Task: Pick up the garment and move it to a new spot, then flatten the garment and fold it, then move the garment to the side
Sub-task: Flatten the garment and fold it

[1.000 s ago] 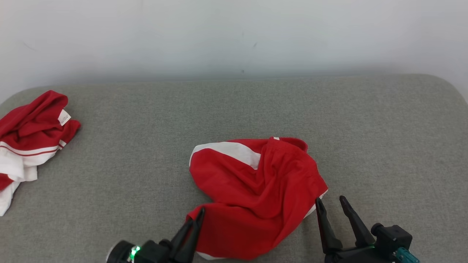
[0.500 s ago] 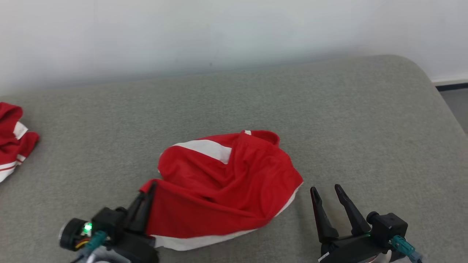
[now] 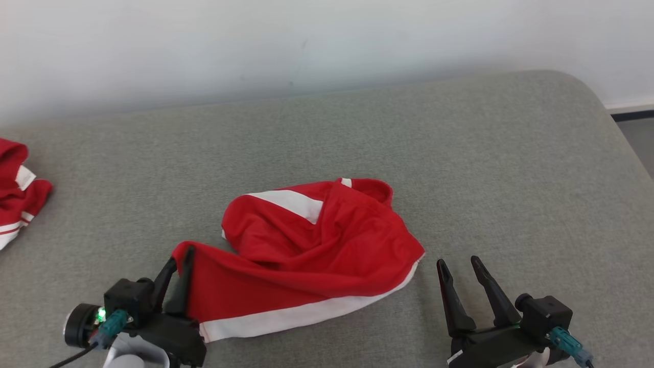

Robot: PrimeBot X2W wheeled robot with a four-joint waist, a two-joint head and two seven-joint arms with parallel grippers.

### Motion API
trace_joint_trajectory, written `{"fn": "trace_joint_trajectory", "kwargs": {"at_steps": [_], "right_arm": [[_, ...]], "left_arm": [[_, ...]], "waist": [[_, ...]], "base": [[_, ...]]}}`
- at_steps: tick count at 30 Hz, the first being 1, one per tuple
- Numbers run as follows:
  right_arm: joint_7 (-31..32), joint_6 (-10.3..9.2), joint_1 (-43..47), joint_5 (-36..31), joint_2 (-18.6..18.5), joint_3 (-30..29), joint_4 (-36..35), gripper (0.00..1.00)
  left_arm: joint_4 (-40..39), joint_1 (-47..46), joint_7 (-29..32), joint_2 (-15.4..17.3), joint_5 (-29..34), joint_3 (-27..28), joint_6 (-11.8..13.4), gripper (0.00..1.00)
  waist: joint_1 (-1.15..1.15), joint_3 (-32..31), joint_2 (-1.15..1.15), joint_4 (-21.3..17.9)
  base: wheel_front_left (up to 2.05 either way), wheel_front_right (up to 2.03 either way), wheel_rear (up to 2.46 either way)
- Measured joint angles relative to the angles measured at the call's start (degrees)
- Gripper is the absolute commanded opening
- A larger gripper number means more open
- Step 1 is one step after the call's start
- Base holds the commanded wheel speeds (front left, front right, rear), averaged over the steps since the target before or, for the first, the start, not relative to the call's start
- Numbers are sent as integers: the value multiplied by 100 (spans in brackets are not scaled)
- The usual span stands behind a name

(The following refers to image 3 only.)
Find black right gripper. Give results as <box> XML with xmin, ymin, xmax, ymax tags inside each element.
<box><xmin>437</xmin><ymin>256</ymin><xmax>542</xmax><ymax>368</ymax></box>

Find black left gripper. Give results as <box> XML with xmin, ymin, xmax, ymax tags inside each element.
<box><xmin>130</xmin><ymin>245</ymin><xmax>207</xmax><ymax>367</ymax></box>

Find red shorts with white stripe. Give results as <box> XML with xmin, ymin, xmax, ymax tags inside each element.
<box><xmin>171</xmin><ymin>177</ymin><xmax>426</xmax><ymax>343</ymax></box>

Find red jersey with white trim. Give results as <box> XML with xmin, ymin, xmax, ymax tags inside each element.
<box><xmin>0</xmin><ymin>138</ymin><xmax>53</xmax><ymax>251</ymax></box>

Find grey fabric sofa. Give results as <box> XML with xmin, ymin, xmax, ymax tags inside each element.
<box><xmin>0</xmin><ymin>70</ymin><xmax>654</xmax><ymax>368</ymax></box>

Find white skirting board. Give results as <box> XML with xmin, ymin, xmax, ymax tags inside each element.
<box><xmin>604</xmin><ymin>101</ymin><xmax>654</xmax><ymax>122</ymax></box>

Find teal left cable connector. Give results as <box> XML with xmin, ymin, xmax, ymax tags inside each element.
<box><xmin>91</xmin><ymin>309</ymin><xmax>128</xmax><ymax>349</ymax></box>

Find teal cable connector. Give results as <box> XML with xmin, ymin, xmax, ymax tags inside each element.
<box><xmin>549</xmin><ymin>327</ymin><xmax>593</xmax><ymax>366</ymax></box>
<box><xmin>91</xmin><ymin>309</ymin><xmax>128</xmax><ymax>349</ymax></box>

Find teal right cable connector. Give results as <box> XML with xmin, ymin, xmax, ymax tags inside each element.
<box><xmin>549</xmin><ymin>327</ymin><xmax>593</xmax><ymax>366</ymax></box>

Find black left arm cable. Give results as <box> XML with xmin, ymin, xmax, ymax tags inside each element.
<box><xmin>49</xmin><ymin>343</ymin><xmax>99</xmax><ymax>368</ymax></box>

